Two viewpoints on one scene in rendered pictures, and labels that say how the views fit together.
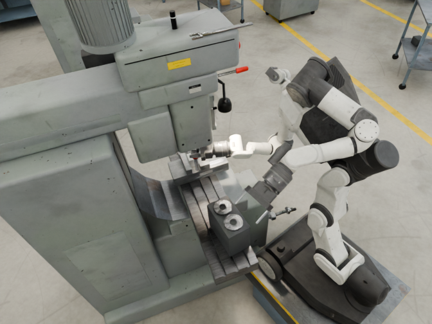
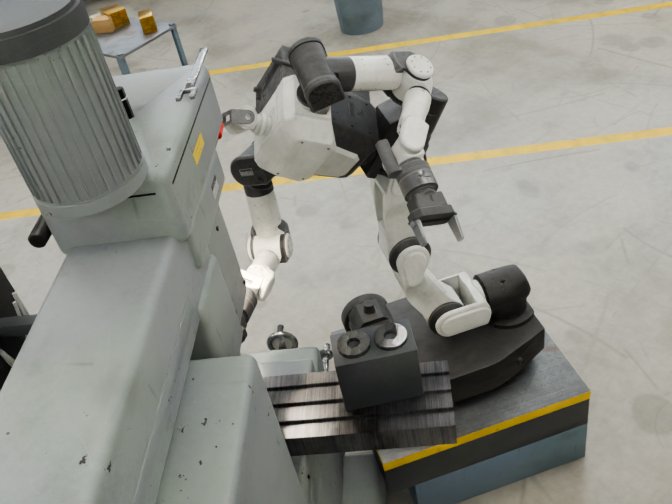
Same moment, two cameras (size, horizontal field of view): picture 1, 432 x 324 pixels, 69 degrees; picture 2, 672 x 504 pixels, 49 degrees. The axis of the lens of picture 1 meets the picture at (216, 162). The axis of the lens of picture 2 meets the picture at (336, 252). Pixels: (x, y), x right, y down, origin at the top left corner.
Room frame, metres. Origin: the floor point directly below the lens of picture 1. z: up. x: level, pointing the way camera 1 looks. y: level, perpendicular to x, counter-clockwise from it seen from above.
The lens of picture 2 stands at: (0.29, 1.21, 2.54)
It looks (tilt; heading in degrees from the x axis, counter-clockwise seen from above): 39 degrees down; 296
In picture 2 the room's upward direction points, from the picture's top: 12 degrees counter-clockwise
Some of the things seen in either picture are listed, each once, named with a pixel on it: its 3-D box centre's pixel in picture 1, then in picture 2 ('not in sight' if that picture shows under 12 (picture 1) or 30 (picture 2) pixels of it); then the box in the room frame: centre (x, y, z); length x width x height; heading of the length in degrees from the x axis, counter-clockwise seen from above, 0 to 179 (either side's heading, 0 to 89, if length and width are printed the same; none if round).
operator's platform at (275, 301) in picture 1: (318, 287); (453, 392); (0.80, -0.63, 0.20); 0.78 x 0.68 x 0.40; 34
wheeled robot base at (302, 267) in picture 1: (330, 262); (447, 324); (0.79, -0.63, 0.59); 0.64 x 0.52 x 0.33; 34
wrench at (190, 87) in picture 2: (222, 29); (195, 72); (1.14, -0.07, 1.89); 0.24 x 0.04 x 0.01; 106
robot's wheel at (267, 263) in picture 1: (269, 265); not in sight; (0.85, -0.27, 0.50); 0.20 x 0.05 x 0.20; 34
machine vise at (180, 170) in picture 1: (198, 164); not in sight; (1.32, 0.11, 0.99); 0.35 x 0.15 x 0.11; 106
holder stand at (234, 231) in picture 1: (228, 225); (376, 363); (0.84, -0.03, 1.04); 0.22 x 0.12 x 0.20; 25
